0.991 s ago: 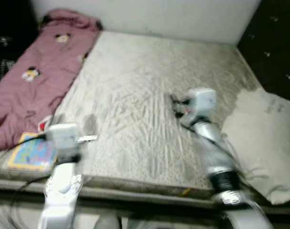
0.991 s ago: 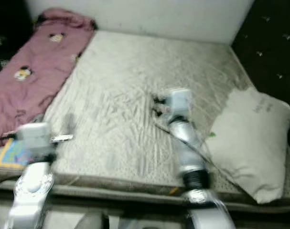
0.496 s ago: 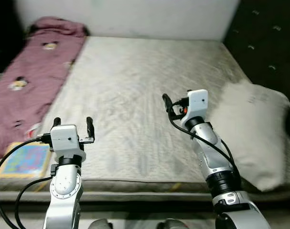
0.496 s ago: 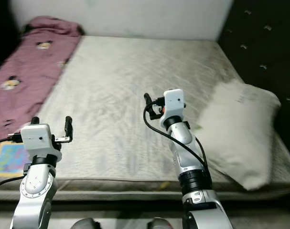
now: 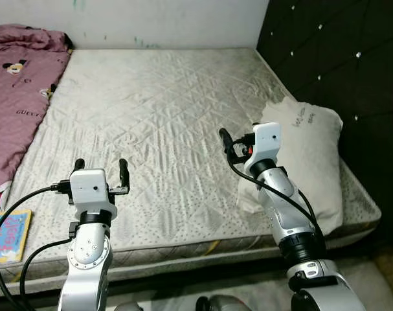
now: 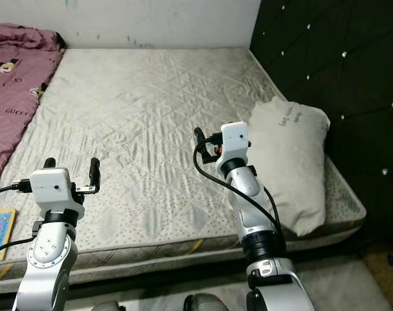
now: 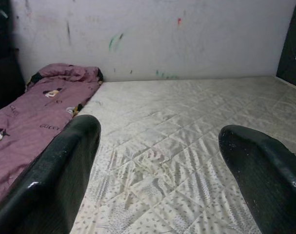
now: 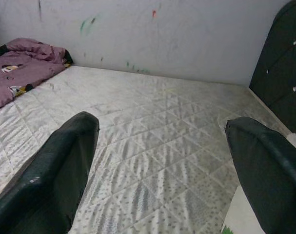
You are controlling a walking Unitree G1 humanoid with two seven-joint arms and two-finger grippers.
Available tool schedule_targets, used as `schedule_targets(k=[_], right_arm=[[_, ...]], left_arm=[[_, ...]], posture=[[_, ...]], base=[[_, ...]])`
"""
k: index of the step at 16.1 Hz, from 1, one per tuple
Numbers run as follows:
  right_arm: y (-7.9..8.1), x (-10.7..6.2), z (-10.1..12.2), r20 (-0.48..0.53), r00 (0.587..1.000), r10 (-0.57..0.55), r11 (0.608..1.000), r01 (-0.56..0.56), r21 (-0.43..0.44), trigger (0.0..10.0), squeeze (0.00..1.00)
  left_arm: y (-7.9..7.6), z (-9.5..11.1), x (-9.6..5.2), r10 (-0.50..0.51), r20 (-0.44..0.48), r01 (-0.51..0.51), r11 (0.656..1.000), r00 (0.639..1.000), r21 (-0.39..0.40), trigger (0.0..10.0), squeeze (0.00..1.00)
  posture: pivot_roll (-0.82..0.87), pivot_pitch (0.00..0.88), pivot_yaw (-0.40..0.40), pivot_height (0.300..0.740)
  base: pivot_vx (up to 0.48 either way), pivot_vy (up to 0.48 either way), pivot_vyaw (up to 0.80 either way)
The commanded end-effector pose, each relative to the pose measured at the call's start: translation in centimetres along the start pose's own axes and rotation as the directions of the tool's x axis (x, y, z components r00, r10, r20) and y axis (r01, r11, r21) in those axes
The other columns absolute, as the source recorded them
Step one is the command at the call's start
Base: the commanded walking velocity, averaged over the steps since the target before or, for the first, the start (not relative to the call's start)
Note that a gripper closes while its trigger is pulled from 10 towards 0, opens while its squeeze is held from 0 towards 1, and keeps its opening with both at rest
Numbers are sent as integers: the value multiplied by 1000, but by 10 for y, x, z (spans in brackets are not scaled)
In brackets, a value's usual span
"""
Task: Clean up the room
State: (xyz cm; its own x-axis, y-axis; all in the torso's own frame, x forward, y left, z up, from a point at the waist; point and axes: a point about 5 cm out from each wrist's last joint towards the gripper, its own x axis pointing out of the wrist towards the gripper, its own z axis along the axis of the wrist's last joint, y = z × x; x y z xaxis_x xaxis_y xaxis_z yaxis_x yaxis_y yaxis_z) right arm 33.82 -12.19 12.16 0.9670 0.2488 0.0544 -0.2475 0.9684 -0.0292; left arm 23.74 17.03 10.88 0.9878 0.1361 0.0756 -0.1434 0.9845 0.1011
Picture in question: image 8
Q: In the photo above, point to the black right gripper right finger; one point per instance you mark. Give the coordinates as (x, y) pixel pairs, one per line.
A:
(272, 175)

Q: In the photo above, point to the pink cartoon print blanket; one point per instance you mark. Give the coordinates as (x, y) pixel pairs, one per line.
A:
(21, 73)

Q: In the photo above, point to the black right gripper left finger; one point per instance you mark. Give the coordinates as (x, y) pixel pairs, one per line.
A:
(52, 182)

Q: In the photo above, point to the white quilted mattress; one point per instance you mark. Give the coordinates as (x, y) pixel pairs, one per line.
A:
(150, 122)

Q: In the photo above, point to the dark tufted headboard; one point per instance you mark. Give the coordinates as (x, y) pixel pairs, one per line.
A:
(279, 61)

